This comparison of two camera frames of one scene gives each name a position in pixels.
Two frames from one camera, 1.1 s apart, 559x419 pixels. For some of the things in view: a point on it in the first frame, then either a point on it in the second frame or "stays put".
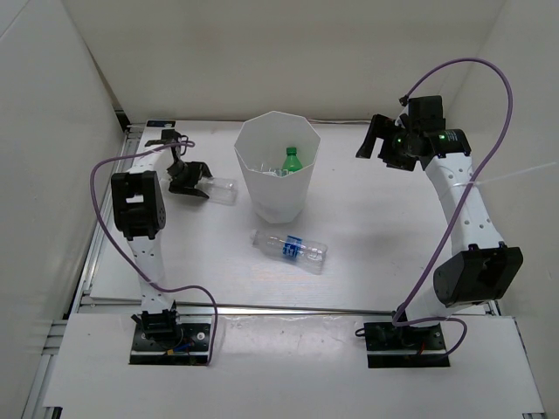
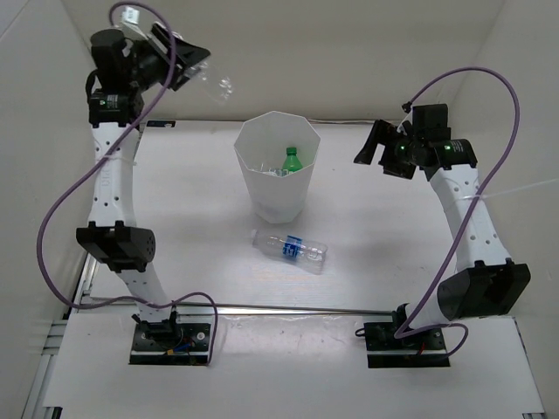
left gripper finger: [187, 190] -> [181, 75]
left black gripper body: [183, 174] -> [151, 65]
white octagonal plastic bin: [265, 140] stays put
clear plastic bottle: [219, 190] -> [217, 86]
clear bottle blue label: [309, 255] stays put
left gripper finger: [203, 169] -> [187, 53]
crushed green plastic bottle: [292, 162] stays put
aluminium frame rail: [127, 305] stays put
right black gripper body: [397, 140] stays put
